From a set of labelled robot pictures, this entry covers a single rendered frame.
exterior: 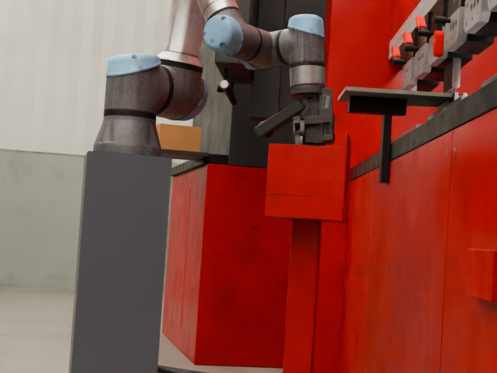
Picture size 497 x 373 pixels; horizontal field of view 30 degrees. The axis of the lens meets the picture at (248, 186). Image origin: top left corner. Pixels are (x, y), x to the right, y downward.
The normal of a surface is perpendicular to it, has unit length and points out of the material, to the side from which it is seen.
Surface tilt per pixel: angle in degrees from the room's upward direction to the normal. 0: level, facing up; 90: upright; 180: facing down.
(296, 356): 90
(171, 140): 90
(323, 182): 90
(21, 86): 90
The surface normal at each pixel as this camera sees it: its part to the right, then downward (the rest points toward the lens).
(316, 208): -0.15, -0.06
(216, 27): -0.59, -0.08
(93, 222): 0.21, -0.04
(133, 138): 0.34, -0.33
